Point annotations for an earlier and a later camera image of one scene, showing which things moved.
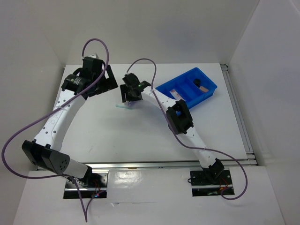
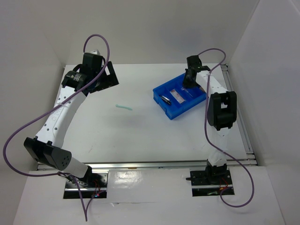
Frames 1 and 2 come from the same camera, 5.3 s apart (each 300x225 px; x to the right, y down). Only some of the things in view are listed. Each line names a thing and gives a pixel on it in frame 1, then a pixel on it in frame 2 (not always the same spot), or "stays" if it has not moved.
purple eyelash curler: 131,103 -> 184,89
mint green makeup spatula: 124,107 stays
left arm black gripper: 108,83 stays
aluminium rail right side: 251,159 stays
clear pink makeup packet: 176,95 stays
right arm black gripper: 124,88 -> 187,84
